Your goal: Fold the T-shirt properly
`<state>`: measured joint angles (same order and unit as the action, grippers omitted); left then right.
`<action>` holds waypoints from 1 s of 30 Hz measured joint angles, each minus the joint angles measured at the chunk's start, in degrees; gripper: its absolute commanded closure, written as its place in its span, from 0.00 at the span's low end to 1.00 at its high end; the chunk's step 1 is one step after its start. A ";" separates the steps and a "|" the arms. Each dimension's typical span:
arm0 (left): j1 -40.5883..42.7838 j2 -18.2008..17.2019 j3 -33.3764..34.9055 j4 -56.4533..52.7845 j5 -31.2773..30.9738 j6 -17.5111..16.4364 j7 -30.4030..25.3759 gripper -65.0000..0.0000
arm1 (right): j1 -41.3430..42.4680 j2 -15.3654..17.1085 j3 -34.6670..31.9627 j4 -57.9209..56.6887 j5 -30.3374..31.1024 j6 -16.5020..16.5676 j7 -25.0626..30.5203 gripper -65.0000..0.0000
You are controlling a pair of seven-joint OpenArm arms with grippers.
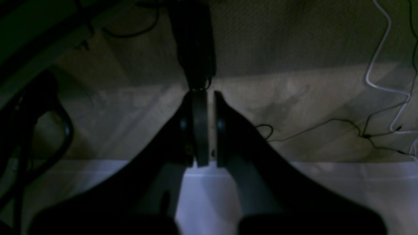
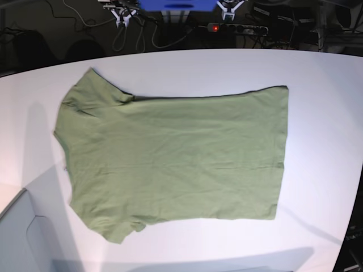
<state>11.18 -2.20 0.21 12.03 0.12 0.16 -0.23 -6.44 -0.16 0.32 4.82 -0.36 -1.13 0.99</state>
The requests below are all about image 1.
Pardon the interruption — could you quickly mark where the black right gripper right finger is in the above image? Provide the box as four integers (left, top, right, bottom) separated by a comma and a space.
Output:
214, 92, 388, 235

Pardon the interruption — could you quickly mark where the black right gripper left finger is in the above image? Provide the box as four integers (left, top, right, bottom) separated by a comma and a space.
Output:
28, 90, 209, 235

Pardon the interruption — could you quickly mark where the thin black cable on floor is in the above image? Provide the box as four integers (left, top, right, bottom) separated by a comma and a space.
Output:
255, 0, 418, 156

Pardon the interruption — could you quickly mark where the black cable bundle at left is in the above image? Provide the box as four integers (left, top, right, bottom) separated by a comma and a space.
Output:
0, 70, 74, 235

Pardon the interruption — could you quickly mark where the white cable on floor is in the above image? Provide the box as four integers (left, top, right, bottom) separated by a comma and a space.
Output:
365, 0, 418, 156

